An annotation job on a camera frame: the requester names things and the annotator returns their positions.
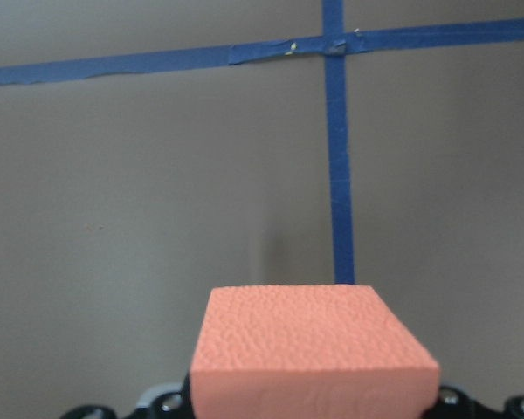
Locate orange foam block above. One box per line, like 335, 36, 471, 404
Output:
189, 285, 440, 418

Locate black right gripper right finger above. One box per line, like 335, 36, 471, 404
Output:
422, 385, 524, 419

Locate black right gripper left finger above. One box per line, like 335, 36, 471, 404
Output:
61, 375, 195, 419

